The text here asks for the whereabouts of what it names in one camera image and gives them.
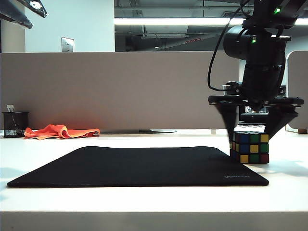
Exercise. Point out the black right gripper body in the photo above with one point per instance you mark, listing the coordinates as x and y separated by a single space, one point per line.
262 79

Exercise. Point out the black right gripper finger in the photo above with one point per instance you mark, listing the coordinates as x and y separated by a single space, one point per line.
229 120
279 120

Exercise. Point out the multicoloured puzzle cube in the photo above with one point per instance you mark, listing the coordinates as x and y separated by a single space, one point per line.
252 149

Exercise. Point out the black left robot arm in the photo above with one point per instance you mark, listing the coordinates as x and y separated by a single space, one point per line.
21 21

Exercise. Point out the black fabric mouse pad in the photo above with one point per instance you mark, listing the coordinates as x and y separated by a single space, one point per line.
144 168

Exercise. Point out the white divider foot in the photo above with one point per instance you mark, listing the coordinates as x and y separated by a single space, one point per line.
213 132

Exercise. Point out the black round cushion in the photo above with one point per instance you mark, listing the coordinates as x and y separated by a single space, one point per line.
252 118

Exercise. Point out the brown divider foot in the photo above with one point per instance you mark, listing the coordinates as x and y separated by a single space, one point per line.
302 131

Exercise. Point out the grey desk divider white-edged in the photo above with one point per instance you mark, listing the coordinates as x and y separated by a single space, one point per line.
297 72

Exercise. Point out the red ceiling sign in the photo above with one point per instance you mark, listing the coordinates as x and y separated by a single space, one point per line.
192 41

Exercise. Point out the large grey desk divider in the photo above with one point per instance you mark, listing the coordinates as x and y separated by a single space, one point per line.
120 91

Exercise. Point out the orange cloth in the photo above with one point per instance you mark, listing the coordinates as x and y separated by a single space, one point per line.
60 132

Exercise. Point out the black mesh pen holder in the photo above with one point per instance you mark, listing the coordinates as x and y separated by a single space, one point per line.
14 125

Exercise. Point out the white item in pen holder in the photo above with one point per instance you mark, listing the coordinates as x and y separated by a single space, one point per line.
10 108

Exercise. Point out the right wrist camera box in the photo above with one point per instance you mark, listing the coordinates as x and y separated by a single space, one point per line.
231 87

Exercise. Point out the metal wall plate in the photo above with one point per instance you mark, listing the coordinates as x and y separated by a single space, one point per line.
67 44

